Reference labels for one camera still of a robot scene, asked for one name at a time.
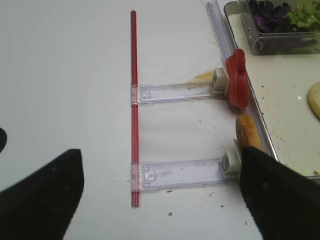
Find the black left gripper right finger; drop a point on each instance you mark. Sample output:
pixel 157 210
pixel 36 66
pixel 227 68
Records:
pixel 283 204

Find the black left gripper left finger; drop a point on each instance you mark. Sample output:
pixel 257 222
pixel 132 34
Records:
pixel 41 206

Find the red tomato slices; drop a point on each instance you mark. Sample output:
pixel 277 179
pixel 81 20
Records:
pixel 238 86

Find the white tomato pusher block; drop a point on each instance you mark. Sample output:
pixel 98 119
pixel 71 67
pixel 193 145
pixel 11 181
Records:
pixel 219 81

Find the green lettuce in container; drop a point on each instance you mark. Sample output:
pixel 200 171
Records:
pixel 306 15

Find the white bun pusher block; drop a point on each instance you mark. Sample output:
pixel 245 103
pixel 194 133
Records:
pixel 231 162

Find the left bun half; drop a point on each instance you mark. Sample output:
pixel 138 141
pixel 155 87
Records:
pixel 246 132

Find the left red strip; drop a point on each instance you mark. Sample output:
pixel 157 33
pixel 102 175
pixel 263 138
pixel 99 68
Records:
pixel 135 107

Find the bottom bun on tray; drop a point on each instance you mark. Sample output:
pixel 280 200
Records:
pixel 314 98

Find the metal tray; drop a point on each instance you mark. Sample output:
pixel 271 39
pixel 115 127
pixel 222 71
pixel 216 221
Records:
pixel 281 84

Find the clear plastic container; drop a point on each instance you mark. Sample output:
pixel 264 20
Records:
pixel 301 41

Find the purple cabbage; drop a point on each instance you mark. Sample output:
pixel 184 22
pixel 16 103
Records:
pixel 270 18

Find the lower left clear rail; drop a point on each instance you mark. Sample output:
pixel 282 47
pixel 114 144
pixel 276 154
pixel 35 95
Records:
pixel 156 176

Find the upper left clear rail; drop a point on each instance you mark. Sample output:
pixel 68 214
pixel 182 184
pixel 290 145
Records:
pixel 144 94

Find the left long clear rail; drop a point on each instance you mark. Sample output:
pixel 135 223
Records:
pixel 221 32

